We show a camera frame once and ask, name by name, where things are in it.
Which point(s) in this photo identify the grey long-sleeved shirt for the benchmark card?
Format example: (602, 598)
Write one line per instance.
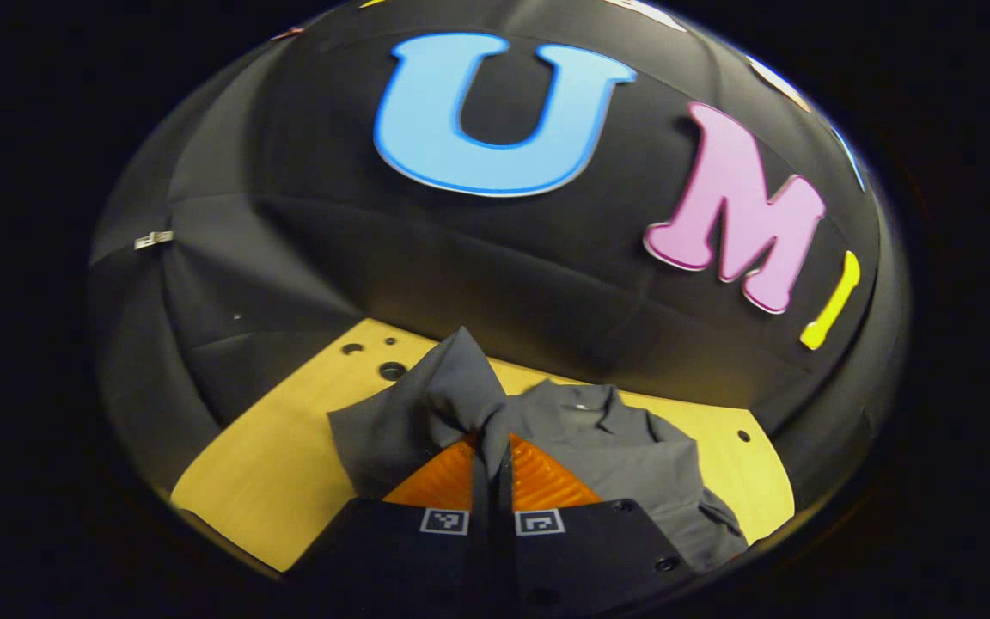
(624, 447)

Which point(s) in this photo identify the black backdrop cloth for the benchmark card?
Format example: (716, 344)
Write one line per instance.
(495, 258)

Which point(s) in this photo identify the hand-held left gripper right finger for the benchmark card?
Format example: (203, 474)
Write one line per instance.
(589, 559)

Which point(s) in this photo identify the copper metal clip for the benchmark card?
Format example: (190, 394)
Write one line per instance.
(287, 33)

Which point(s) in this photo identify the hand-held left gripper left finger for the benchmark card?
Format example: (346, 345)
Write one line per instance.
(392, 550)

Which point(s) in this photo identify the silver metal clip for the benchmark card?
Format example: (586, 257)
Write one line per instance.
(154, 240)

